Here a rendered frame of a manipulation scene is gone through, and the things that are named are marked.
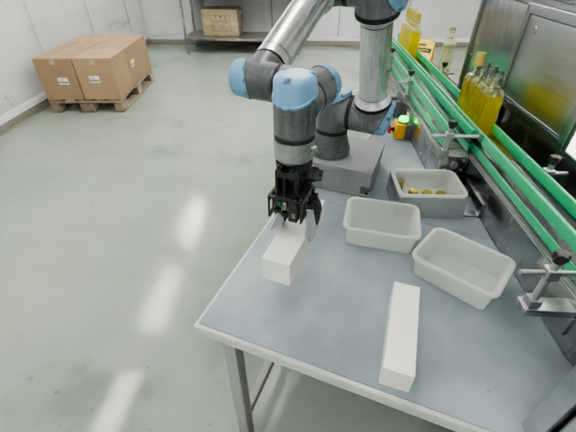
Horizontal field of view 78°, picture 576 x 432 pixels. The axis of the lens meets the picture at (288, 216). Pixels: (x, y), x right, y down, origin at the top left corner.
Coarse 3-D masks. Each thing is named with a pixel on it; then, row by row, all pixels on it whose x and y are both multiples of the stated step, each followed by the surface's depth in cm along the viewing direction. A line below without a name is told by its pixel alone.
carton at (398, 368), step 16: (400, 288) 86; (416, 288) 86; (400, 304) 82; (416, 304) 82; (400, 320) 79; (416, 320) 79; (400, 336) 76; (416, 336) 76; (384, 352) 74; (400, 352) 73; (416, 352) 73; (384, 368) 70; (400, 368) 70; (384, 384) 73; (400, 384) 71
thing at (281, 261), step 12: (324, 204) 87; (288, 228) 79; (300, 228) 79; (276, 240) 75; (288, 240) 75; (300, 240) 75; (276, 252) 73; (288, 252) 73; (300, 252) 75; (264, 264) 72; (276, 264) 71; (288, 264) 70; (300, 264) 78; (264, 276) 74; (276, 276) 73; (288, 276) 72
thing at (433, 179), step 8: (392, 176) 124; (400, 176) 127; (408, 176) 127; (416, 176) 127; (424, 176) 127; (432, 176) 127; (440, 176) 126; (448, 176) 126; (456, 176) 122; (408, 184) 129; (416, 184) 129; (424, 184) 128; (432, 184) 128; (440, 184) 128; (448, 184) 126; (456, 184) 120; (400, 192) 114; (448, 192) 125; (456, 192) 120; (464, 192) 115
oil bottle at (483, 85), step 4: (480, 84) 126; (484, 84) 124; (488, 84) 124; (480, 88) 126; (484, 88) 124; (476, 92) 129; (480, 92) 126; (476, 96) 129; (480, 96) 126; (472, 100) 131; (476, 100) 129; (472, 104) 131; (476, 104) 129; (472, 108) 131; (476, 108) 129; (472, 112) 131; (468, 116) 134; (472, 116) 131; (472, 120) 131
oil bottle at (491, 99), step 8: (488, 88) 121; (496, 88) 119; (488, 96) 120; (496, 96) 120; (480, 104) 125; (488, 104) 121; (496, 104) 121; (480, 112) 125; (488, 112) 123; (496, 112) 123; (480, 120) 125; (488, 120) 125; (480, 128) 127; (488, 128) 127; (488, 136) 129
